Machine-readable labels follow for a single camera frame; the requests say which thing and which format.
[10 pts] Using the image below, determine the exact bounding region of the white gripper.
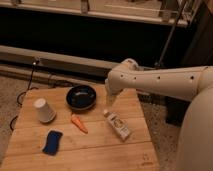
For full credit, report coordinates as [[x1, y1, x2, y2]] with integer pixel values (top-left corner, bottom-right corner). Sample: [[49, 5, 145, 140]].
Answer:
[[105, 68, 128, 106]]

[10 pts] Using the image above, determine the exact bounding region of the white plastic bottle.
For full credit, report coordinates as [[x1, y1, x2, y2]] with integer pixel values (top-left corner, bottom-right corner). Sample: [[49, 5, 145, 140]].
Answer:
[[103, 110, 131, 141]]

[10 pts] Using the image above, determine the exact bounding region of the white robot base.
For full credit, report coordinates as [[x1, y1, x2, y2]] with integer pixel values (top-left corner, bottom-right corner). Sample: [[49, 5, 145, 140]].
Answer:
[[175, 94, 213, 171]]

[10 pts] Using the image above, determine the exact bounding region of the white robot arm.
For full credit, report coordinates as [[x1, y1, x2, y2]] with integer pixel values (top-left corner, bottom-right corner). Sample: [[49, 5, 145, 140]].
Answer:
[[105, 58, 213, 106]]

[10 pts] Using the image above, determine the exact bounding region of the dark ceramic bowl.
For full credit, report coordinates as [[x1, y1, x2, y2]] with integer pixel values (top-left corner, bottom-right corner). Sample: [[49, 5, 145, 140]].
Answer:
[[66, 85, 97, 110]]

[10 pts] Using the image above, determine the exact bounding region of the orange toy carrot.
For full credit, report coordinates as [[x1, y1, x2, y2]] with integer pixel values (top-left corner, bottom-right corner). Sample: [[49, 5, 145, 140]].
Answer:
[[71, 115, 88, 134]]

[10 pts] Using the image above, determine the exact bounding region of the metal pole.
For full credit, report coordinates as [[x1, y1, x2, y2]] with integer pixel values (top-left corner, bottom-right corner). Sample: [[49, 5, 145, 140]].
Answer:
[[155, 0, 187, 69]]

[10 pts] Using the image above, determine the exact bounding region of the white paper cup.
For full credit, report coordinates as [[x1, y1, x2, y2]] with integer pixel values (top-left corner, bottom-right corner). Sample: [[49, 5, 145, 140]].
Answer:
[[34, 98, 56, 123]]

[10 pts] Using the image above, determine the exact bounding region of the blue sponge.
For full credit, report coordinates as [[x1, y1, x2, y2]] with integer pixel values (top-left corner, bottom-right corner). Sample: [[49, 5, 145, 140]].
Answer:
[[42, 130, 63, 155]]

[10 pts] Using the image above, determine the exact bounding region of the black cable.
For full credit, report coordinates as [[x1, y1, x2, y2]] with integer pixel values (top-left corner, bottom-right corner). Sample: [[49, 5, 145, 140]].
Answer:
[[9, 59, 40, 132]]

